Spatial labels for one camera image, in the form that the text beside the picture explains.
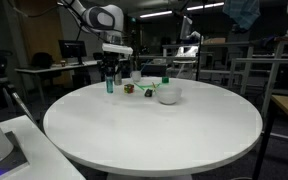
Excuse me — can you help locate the long green stick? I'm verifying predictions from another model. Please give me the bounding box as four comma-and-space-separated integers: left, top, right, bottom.
133, 81, 157, 91

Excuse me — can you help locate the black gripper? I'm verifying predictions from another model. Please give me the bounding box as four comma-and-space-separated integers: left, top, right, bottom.
99, 53, 122, 80

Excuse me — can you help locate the small blue bottle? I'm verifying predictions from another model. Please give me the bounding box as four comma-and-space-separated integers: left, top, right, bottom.
105, 75, 115, 94

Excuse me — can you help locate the long ceiling light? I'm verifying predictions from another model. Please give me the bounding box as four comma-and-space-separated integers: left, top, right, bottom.
139, 10, 174, 19

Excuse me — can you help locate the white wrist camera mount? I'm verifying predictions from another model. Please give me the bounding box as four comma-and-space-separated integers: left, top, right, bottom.
101, 42, 134, 56

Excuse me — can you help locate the Rubik's cube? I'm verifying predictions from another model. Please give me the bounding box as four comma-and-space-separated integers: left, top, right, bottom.
123, 83, 135, 95

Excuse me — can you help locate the white bowl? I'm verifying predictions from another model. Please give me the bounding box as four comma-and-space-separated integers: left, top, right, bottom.
155, 86, 183, 106

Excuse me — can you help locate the hanging blue cloth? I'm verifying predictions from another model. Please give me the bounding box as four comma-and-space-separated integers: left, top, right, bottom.
222, 0, 262, 31

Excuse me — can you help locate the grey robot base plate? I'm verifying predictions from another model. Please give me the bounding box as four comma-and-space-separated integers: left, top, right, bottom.
0, 130, 30, 180

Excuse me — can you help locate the grey metal frame table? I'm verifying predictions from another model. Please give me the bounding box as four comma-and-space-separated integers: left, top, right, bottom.
228, 36, 288, 98

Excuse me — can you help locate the white robot platform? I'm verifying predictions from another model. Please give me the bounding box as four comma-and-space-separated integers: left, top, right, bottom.
0, 114, 86, 180

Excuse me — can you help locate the black computer monitor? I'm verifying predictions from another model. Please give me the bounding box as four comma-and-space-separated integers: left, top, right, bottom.
58, 39, 88, 66

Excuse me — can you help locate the white desk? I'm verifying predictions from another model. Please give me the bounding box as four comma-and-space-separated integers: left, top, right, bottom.
14, 59, 105, 101

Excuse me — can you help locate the black camera tripod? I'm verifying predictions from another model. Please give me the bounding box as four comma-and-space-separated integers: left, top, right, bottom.
11, 92, 36, 125

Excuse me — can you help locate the short green stick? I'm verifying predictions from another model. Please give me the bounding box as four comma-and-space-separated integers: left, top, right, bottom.
150, 81, 162, 90

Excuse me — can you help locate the black backpack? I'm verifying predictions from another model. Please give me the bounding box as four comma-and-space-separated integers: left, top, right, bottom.
30, 52, 55, 70

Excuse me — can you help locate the white mug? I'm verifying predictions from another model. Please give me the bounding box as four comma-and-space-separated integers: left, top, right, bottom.
130, 70, 142, 83

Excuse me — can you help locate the stainless steel water bottle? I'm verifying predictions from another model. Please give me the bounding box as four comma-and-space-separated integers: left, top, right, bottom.
114, 71, 123, 86

